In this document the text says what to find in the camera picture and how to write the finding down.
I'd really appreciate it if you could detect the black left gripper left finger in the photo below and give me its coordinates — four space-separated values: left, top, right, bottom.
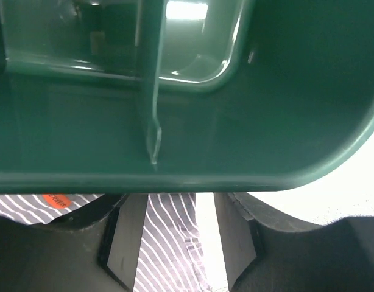
0 194 147 291

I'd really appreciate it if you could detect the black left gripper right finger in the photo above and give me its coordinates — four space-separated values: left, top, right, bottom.
214 193 374 291

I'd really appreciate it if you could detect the grey striped underwear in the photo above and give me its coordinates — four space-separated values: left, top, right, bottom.
0 193 211 291

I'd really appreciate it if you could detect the green divided storage box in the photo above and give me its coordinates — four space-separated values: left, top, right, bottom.
0 1 374 194

